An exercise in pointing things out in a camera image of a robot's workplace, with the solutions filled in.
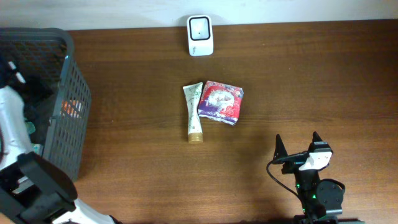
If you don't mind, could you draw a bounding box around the red purple tissue pack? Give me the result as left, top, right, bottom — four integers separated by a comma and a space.
198, 81, 244, 126

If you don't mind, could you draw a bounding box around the white Pantene tube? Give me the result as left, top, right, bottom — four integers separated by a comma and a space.
183, 82, 203, 144

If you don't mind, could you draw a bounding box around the orange tissue pack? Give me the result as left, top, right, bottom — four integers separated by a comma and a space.
60, 100, 83, 118

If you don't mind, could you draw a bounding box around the green wipes pack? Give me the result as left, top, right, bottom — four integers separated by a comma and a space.
25, 121, 36, 135

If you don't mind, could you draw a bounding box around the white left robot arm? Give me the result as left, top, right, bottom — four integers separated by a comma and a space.
1, 58, 118, 224

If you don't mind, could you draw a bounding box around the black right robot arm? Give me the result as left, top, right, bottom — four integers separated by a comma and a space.
266, 132, 362, 224

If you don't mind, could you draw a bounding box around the white barcode scanner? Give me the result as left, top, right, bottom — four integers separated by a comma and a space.
187, 15, 214, 57

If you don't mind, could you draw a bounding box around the grey plastic basket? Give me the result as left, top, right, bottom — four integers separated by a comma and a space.
1, 28, 91, 180

